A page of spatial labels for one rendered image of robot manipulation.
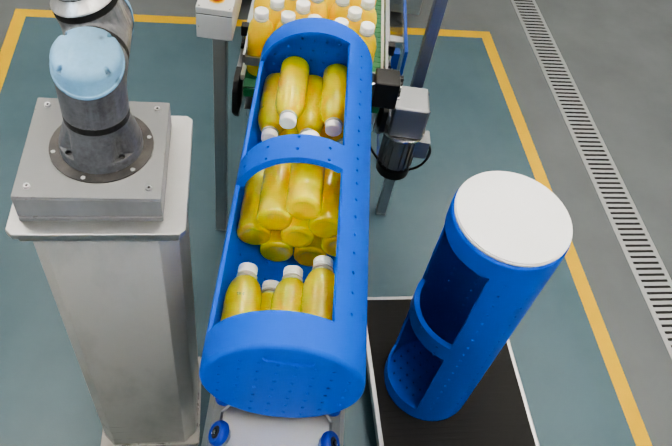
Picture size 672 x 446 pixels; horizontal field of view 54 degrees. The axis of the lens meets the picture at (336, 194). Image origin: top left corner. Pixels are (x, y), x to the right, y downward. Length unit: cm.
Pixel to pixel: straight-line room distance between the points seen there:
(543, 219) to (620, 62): 264
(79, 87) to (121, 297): 53
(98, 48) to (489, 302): 101
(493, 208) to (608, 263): 153
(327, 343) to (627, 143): 275
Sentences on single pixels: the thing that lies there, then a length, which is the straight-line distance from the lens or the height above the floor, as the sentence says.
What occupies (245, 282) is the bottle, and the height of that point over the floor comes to 109.
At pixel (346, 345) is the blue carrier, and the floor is 120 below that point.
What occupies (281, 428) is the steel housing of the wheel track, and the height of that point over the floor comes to 93.
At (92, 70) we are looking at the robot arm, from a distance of 116.
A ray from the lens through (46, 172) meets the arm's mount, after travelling 131.
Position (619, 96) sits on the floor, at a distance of 391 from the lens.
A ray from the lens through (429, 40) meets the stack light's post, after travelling 221.
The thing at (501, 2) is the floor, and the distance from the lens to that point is 430.
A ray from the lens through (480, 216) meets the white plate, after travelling 155.
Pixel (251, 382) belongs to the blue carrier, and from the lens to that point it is 118.
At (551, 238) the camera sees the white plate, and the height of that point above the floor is 104.
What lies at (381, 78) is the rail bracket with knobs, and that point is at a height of 100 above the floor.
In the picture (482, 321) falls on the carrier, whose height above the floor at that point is 79.
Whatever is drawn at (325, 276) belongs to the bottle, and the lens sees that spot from 124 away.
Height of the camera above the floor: 217
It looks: 49 degrees down
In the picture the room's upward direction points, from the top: 11 degrees clockwise
